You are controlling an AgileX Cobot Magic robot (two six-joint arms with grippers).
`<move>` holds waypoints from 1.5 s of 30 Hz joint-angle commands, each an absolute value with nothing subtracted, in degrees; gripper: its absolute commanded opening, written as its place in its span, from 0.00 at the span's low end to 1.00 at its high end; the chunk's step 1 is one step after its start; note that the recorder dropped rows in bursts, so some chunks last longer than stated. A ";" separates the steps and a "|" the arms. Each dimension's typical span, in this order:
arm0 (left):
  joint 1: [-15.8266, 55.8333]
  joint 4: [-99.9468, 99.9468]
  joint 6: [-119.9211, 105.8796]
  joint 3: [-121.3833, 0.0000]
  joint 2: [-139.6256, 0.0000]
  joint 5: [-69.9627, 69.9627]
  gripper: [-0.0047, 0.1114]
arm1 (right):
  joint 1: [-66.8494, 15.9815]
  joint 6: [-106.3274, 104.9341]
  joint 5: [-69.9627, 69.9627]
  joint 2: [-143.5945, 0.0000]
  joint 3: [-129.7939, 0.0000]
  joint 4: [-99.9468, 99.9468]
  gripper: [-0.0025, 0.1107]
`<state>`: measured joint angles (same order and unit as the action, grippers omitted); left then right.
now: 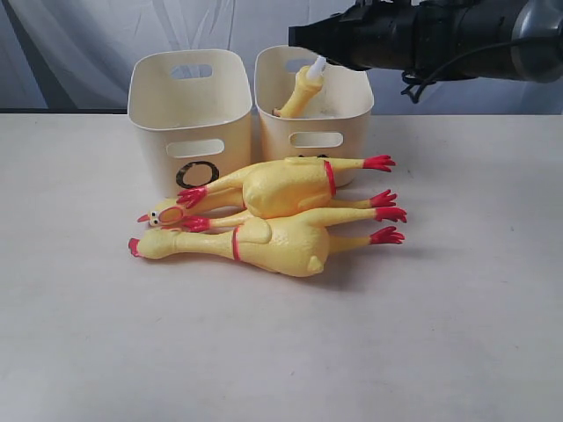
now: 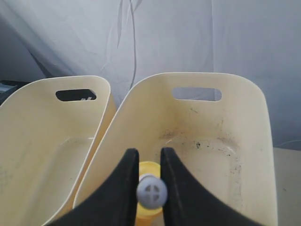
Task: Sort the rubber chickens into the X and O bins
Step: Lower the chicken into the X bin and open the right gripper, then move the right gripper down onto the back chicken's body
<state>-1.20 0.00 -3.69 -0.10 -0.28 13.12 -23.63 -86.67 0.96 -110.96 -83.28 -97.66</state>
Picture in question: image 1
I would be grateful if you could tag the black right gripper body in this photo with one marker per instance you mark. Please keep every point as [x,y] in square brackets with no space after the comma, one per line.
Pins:
[378,35]

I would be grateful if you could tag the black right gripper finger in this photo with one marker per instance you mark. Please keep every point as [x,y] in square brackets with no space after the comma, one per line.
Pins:
[326,38]

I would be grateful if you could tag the chicken head with white squeaker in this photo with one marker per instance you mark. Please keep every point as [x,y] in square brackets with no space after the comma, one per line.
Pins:
[309,81]

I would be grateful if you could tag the headless yellow rubber chicken body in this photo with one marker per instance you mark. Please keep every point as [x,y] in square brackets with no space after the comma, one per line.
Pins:
[287,186]

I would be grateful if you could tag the yellow rubber chicken front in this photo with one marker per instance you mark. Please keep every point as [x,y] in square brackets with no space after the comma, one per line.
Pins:
[293,249]

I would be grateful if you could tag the yellow rubber chicken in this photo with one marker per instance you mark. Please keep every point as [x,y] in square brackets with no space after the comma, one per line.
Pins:
[170,215]
[293,249]

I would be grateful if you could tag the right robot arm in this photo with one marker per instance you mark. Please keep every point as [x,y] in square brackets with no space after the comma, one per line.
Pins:
[442,41]

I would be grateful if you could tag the cream bin marked X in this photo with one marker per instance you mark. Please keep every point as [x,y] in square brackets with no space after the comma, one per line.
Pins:
[333,124]

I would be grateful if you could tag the cream bin marked O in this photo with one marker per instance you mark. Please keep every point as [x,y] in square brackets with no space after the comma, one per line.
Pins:
[191,111]

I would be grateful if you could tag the blue backdrop curtain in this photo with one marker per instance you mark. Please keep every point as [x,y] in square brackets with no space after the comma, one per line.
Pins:
[79,55]

